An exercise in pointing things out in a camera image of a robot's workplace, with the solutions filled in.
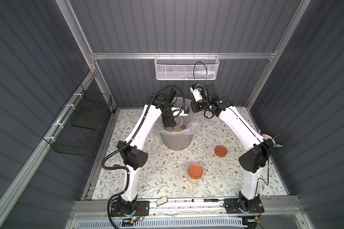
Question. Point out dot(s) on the masking tape roll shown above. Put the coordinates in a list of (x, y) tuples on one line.
[(161, 201)]

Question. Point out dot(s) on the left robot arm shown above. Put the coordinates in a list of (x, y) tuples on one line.
[(131, 149)]

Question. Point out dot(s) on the black wire wall basket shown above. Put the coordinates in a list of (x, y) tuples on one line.
[(82, 126)]

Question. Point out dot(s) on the oatmeal jar orange lid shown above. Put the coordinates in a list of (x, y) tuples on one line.
[(195, 173)]

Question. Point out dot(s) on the clear plastic bin liner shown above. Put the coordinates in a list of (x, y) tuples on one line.
[(185, 125)]

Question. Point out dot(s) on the white wire wall basket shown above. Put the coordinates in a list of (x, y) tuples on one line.
[(167, 64)]

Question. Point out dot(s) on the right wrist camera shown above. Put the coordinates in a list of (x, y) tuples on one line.
[(196, 90)]

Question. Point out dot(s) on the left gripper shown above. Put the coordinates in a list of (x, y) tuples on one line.
[(168, 121)]

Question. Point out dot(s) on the grey mesh trash bin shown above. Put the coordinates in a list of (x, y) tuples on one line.
[(178, 142)]

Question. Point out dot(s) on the pens in white basket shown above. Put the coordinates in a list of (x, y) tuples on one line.
[(210, 75)]

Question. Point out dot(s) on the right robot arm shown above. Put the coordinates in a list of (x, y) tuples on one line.
[(257, 148)]

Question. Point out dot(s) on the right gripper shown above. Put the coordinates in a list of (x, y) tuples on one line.
[(198, 106)]

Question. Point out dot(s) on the white utensil cup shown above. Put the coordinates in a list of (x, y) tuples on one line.
[(266, 137)]

